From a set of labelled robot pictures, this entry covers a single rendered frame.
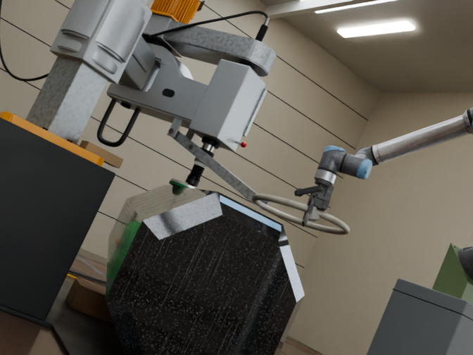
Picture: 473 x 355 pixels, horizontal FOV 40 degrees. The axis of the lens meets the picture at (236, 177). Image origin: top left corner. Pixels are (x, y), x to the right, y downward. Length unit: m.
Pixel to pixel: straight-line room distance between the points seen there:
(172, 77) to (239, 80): 0.44
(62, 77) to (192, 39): 0.83
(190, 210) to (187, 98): 1.01
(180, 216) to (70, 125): 0.83
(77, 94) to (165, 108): 0.59
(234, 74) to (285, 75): 5.91
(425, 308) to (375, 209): 6.39
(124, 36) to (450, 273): 1.87
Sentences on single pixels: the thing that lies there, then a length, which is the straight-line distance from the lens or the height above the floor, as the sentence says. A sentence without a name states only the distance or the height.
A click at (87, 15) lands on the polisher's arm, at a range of 3.17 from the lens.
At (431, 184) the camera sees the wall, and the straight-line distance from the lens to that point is 8.85.
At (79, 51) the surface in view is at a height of 1.19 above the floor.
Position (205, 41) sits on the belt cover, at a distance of 3.60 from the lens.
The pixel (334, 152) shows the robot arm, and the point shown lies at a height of 1.22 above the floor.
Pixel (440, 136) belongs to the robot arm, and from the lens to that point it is 2.90.
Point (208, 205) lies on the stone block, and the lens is 2.64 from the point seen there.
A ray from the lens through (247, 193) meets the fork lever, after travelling 3.16.
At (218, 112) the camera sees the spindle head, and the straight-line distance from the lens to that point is 3.35.
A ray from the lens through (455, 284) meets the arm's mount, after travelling 3.05.
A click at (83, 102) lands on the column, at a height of 0.99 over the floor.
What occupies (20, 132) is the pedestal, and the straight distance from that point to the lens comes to 2.91.
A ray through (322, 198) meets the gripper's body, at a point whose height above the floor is 1.01.
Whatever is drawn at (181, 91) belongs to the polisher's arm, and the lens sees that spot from 3.53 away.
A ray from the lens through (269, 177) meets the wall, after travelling 9.24.
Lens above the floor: 0.58
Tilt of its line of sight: 7 degrees up
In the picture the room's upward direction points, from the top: 25 degrees clockwise
